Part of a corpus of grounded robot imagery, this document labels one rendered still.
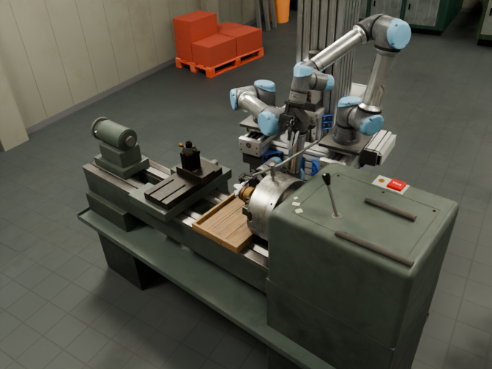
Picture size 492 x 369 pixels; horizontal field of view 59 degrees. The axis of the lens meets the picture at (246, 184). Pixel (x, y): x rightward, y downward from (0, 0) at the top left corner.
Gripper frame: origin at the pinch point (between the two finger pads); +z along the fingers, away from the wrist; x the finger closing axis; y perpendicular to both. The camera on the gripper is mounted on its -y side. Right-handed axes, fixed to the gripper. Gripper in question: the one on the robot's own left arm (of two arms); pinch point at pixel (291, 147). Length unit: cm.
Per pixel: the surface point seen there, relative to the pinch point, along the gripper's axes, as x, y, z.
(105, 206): 7, 117, 74
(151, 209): 19, 64, 52
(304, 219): 25.8, -27.2, 17.6
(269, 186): 13.1, -0.9, 15.9
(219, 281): -1, 26, 84
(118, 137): 9, 108, 26
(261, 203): 17.9, -1.7, 22.9
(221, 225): 4, 27, 49
